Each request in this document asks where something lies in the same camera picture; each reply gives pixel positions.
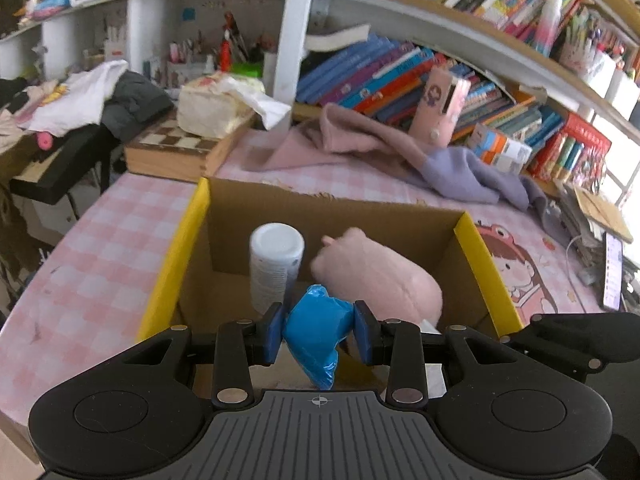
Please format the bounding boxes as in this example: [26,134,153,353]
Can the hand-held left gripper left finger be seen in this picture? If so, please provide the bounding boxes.
[117,302,287,409]

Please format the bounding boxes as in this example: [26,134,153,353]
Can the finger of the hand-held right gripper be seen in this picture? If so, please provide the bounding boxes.
[500,312,640,386]

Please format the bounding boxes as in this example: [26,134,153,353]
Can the brown envelope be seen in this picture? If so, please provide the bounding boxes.
[572,185,633,243]

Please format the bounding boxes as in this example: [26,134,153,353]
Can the white desk organiser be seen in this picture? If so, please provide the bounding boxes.
[580,45,640,116]

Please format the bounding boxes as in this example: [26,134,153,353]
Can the dark grey garment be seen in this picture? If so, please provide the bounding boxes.
[100,71,176,141]

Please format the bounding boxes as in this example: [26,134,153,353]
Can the row of red books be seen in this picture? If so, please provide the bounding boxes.
[525,112,613,191]

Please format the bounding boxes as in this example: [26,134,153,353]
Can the pink plush toy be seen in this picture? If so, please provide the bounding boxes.
[310,226,444,336]

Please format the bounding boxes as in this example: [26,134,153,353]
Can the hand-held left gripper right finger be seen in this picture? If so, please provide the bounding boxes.
[351,300,521,408]

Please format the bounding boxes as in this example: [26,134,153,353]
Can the white cable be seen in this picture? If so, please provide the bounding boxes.
[565,232,608,286]

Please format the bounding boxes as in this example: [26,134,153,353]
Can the white bookshelf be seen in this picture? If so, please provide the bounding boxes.
[0,0,640,141]

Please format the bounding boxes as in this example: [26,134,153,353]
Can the pink and purple cloth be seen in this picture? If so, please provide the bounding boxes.
[265,102,548,213]

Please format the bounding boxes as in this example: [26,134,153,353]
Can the red figurine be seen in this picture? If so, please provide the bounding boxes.
[220,12,236,73]

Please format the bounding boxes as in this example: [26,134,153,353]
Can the pink cartoon case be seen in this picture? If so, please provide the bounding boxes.
[407,66,472,149]

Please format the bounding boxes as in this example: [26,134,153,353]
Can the white shirt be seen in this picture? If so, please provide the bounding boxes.
[17,60,130,137]

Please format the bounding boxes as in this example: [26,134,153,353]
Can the orange white carton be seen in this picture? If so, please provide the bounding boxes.
[472,124,533,161]
[467,146,526,177]

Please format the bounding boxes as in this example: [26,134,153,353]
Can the stack of papers and books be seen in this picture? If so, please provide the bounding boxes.
[552,175,640,261]

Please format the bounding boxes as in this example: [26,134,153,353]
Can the yellow cardboard box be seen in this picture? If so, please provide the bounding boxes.
[136,176,526,396]

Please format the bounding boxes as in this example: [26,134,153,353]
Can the pink white gradient bottle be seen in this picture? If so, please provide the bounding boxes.
[530,0,563,58]

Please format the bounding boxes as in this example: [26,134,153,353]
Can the green tray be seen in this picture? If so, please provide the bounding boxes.
[230,60,266,79]

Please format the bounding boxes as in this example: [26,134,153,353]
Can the grey paperback book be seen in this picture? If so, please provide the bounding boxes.
[305,24,373,53]

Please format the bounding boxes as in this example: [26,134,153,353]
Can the blue plastic packet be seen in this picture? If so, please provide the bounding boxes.
[282,284,356,392]

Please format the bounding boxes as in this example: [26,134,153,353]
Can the wooden chess box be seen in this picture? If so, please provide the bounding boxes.
[124,110,256,183]

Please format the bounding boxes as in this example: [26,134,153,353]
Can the cluster of pens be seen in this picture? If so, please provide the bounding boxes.
[145,12,281,78]

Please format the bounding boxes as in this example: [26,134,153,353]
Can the white spray bottle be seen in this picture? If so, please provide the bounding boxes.
[249,222,306,313]

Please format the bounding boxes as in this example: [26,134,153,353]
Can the black smartphone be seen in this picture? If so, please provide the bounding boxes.
[601,232,626,313]

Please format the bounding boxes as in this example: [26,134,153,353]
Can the cream wrapped bundle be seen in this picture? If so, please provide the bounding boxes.
[177,72,292,139]

